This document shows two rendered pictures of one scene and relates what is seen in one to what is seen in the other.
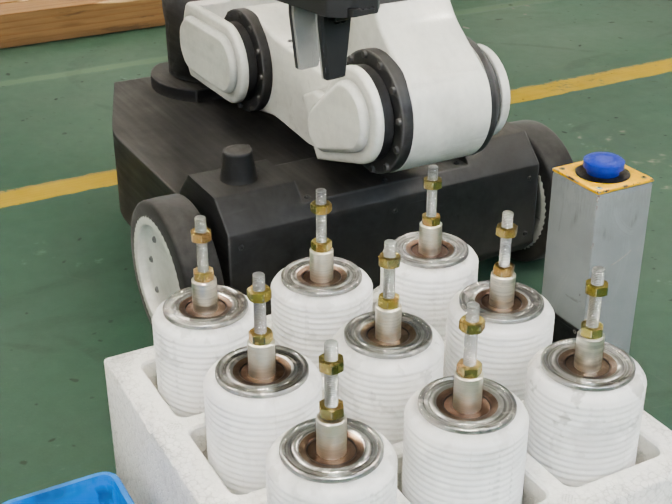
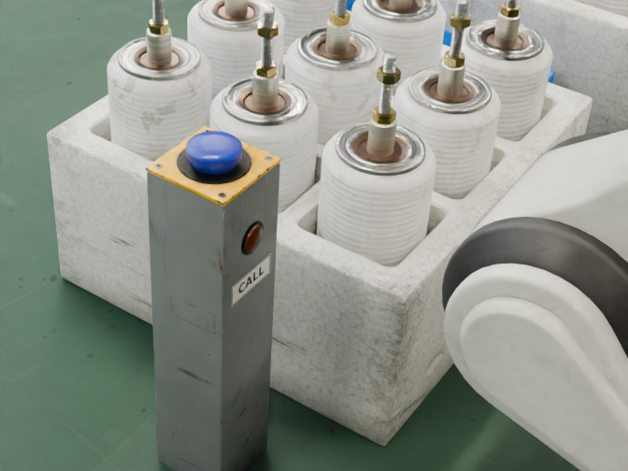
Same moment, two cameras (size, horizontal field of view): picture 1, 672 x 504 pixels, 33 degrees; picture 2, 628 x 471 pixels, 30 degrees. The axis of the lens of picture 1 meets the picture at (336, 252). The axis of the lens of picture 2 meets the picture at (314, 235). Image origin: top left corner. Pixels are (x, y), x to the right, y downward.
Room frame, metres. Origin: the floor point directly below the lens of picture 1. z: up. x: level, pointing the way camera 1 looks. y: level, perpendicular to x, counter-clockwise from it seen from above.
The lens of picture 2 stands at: (1.65, -0.55, 0.80)
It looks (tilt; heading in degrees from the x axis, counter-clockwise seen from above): 38 degrees down; 149
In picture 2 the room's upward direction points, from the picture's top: 4 degrees clockwise
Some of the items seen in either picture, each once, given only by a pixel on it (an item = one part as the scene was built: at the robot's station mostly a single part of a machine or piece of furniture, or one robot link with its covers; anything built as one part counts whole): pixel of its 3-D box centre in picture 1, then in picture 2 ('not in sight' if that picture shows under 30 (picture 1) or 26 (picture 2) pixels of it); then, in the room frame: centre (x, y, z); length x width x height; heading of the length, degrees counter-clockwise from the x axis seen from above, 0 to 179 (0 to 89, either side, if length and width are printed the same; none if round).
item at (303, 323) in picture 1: (322, 359); (436, 173); (0.92, 0.01, 0.16); 0.10 x 0.10 x 0.18
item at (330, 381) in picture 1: (331, 388); not in sight; (0.66, 0.00, 0.30); 0.01 x 0.01 x 0.08
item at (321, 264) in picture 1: (321, 264); (450, 78); (0.92, 0.01, 0.26); 0.02 x 0.02 x 0.03
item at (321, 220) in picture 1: (321, 227); (456, 40); (0.92, 0.01, 0.30); 0.01 x 0.01 x 0.08
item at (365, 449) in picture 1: (331, 449); not in sight; (0.66, 0.00, 0.25); 0.08 x 0.08 x 0.01
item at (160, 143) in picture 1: (279, 110); not in sight; (1.55, 0.08, 0.19); 0.64 x 0.52 x 0.33; 29
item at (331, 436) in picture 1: (331, 435); not in sight; (0.66, 0.00, 0.26); 0.02 x 0.02 x 0.03
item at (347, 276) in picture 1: (321, 276); (449, 91); (0.92, 0.01, 0.25); 0.08 x 0.08 x 0.01
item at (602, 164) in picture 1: (603, 167); (214, 156); (1.02, -0.26, 0.32); 0.04 x 0.04 x 0.02
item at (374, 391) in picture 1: (386, 423); (331, 130); (0.82, -0.04, 0.16); 0.10 x 0.10 x 0.18
